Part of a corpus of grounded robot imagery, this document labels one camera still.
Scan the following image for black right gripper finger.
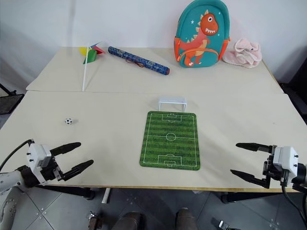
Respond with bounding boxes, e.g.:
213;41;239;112
236;142;274;154
230;169;271;190

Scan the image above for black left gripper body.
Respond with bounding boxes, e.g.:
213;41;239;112
39;156;66;185

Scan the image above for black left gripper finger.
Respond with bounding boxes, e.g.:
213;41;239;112
60;159;94;181
49;142;82;157

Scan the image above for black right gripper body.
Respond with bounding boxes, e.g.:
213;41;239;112
262;152;289;187

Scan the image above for green soccer field mat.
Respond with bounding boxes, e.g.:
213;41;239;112
139;110;201;171

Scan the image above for white table leg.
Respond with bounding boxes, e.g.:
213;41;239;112
102;187;112;204

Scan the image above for black furniture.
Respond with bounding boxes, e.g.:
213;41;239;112
279;54;307;126

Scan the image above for black mesh stand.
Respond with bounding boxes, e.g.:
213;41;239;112
0;82;25;116

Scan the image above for dark rounded shape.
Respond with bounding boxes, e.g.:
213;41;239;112
176;207;200;230
112;211;147;230

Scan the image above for colourful pinwheel white stick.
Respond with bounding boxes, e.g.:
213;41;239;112
78;42;106;92

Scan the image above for white miniature goal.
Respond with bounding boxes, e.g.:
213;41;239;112
157;96;188;112

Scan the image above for blue patterned tube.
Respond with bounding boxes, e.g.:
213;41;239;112
107;46;172;77

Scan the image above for teal dinosaur backpack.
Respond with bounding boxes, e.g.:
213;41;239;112
173;0;231;69

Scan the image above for black table frame bar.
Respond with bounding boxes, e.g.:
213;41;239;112
35;184;95;201
220;191;284;205

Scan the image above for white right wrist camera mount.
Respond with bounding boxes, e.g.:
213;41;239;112
272;145;301;178

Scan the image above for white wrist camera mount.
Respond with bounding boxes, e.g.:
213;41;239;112
272;145;301;178
27;143;52;185

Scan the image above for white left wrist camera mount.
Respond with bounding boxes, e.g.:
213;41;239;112
27;143;52;185

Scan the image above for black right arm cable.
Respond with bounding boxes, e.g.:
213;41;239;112
281;181;307;230

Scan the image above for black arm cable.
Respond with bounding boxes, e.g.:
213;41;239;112
0;138;35;171
281;181;307;230

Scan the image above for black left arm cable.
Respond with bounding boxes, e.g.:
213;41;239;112
0;138;35;171

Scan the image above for small metal bracket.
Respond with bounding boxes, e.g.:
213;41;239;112
211;217;232;230
86;210;103;230

